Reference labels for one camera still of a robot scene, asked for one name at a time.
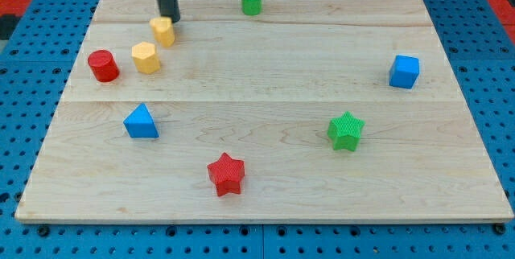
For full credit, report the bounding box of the red star block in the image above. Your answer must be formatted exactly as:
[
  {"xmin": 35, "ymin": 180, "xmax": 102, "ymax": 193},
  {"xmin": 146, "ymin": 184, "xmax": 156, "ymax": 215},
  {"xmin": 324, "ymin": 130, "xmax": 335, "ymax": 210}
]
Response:
[{"xmin": 207, "ymin": 153, "xmax": 245, "ymax": 196}]

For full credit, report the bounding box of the green star block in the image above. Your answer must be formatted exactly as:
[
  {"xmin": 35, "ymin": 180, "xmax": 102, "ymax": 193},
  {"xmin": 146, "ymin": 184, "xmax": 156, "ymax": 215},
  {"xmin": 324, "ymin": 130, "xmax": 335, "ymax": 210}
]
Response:
[{"xmin": 327, "ymin": 111, "xmax": 365, "ymax": 151}]

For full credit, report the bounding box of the yellow hexagon block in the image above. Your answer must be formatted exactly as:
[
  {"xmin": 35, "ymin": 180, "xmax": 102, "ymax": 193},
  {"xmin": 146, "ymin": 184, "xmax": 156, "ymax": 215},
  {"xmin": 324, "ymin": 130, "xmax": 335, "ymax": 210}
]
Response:
[{"xmin": 131, "ymin": 42, "xmax": 161, "ymax": 74}]

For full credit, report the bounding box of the light wooden board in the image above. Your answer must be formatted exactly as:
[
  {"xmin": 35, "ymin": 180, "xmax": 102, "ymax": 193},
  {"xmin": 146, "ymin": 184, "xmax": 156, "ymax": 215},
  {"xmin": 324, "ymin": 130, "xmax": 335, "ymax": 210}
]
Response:
[{"xmin": 15, "ymin": 0, "xmax": 513, "ymax": 224}]

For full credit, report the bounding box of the green cylinder block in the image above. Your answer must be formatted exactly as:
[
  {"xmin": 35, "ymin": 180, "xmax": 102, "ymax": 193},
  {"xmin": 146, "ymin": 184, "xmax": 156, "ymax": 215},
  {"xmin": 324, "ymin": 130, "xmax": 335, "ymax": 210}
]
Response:
[{"xmin": 241, "ymin": 0, "xmax": 262, "ymax": 16}]

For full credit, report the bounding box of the blue triangle block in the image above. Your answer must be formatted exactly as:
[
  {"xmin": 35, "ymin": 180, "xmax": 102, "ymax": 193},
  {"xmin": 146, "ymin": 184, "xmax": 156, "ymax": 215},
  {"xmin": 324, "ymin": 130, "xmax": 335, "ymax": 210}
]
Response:
[{"xmin": 123, "ymin": 103, "xmax": 159, "ymax": 138}]

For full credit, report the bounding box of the yellow heart block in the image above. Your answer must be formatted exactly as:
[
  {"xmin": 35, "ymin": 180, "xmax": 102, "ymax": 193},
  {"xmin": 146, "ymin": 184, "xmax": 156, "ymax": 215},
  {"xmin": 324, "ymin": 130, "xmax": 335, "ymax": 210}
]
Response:
[{"xmin": 149, "ymin": 17, "xmax": 175, "ymax": 47}]

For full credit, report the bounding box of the blue cube block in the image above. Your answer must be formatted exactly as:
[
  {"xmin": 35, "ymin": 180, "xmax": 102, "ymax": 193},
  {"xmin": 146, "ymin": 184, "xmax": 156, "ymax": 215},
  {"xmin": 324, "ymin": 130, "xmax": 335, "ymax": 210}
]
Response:
[{"xmin": 389, "ymin": 55, "xmax": 420, "ymax": 89}]

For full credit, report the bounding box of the red cylinder block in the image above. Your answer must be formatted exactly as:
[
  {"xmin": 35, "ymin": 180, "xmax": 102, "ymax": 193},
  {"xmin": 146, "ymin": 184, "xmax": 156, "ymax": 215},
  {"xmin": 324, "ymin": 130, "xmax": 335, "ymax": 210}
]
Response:
[{"xmin": 87, "ymin": 49, "xmax": 120, "ymax": 82}]

